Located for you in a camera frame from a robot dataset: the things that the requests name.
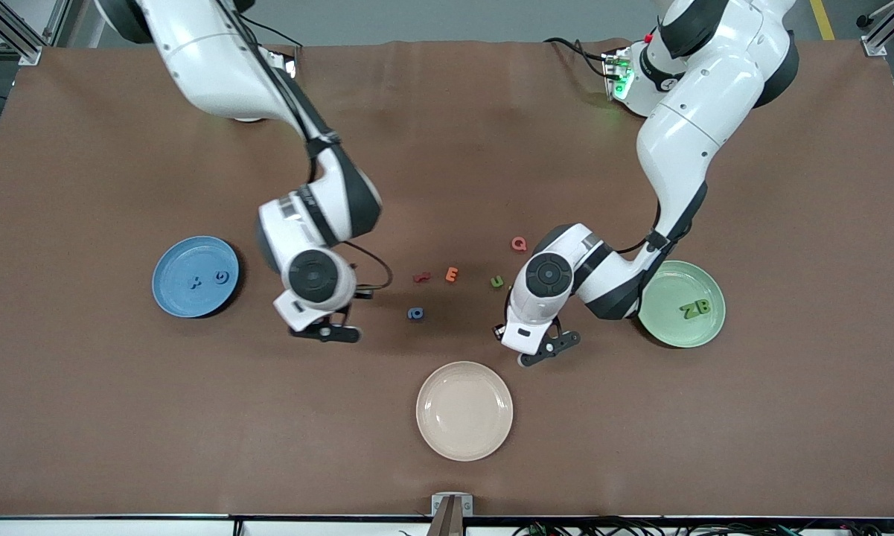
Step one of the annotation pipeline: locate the yellow floor tape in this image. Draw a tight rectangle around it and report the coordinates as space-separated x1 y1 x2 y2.
810 0 837 40

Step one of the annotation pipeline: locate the blue plate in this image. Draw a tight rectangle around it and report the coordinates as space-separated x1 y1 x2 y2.
152 236 240 319

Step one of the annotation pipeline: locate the grey metal camera bracket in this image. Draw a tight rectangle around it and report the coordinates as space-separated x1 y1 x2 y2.
430 492 474 536

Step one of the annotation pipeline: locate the brown table cover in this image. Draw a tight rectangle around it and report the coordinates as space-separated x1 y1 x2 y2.
0 39 894 518

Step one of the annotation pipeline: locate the beige plate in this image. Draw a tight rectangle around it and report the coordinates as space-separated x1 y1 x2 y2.
415 361 514 462

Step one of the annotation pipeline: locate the black left arm base cable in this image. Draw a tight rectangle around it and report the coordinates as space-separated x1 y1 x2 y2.
543 36 615 81

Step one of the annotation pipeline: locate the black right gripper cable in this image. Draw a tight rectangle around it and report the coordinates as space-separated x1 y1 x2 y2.
342 240 394 295

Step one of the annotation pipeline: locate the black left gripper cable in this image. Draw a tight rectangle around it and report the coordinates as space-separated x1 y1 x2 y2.
614 231 663 258

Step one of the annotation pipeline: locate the green plate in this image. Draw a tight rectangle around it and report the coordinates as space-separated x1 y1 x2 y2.
638 260 727 348

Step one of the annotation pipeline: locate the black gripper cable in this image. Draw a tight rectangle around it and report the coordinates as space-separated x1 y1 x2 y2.
342 240 394 295
614 231 663 258

